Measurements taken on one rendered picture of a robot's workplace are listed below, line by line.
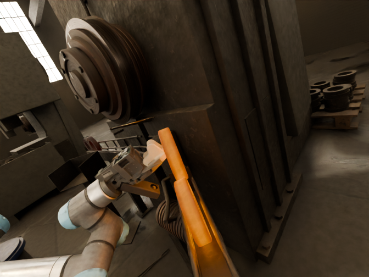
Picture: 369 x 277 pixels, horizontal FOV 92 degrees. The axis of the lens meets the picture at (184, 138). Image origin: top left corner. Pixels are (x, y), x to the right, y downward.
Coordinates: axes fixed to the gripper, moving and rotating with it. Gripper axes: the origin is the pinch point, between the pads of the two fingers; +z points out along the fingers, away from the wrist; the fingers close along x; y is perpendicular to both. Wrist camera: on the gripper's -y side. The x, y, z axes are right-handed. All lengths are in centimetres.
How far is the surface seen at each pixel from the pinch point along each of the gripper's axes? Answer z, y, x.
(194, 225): -3.6, -8.4, -19.3
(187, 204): -2.4, -5.3, -16.8
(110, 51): 2.0, 33.0, 28.0
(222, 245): -1.2, -13.2, -22.7
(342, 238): 36, -96, 4
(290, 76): 82, -34, 60
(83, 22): 1, 47, 35
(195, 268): -7.0, -11.5, -24.5
